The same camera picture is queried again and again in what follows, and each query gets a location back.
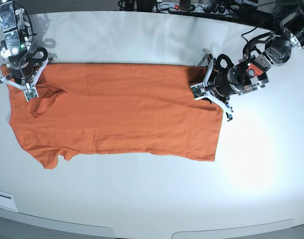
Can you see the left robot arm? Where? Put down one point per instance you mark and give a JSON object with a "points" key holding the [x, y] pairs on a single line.
{"points": [[259, 55]]}

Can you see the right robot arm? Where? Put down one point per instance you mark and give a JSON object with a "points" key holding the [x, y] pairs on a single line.
{"points": [[18, 48]]}

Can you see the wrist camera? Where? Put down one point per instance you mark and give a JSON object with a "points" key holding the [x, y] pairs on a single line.
{"points": [[30, 94], [198, 91]]}

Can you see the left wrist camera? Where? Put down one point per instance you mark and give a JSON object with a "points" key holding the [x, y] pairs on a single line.
{"points": [[198, 91]]}

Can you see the orange T-shirt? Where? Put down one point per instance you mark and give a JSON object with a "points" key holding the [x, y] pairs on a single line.
{"points": [[110, 108]]}

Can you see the white power strip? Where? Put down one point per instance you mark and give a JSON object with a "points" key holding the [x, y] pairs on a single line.
{"points": [[173, 7]]}

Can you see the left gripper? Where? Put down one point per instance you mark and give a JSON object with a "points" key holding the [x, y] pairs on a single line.
{"points": [[225, 84]]}

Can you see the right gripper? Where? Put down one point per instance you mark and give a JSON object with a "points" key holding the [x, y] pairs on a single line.
{"points": [[27, 71]]}

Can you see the white label plate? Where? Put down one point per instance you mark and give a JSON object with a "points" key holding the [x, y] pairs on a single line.
{"points": [[7, 202]]}

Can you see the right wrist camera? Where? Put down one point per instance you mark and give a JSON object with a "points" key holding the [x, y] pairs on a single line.
{"points": [[30, 94]]}

